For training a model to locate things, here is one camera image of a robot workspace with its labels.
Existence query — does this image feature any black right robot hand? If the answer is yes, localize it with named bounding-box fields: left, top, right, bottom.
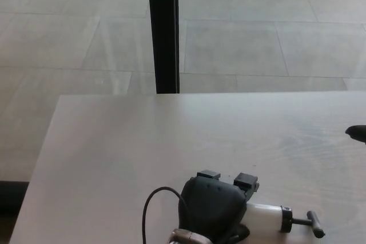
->
left=344, top=124, right=366, bottom=143

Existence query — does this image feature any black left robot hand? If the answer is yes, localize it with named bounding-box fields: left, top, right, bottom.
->
left=177, top=170, right=260, bottom=244

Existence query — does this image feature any white air pump black handle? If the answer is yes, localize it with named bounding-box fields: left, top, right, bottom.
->
left=245, top=202, right=325, bottom=239

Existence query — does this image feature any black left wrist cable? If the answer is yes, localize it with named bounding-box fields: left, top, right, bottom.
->
left=142, top=186, right=189, bottom=244

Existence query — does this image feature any black window frame post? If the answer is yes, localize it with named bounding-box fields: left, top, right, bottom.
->
left=146, top=0, right=181, bottom=94

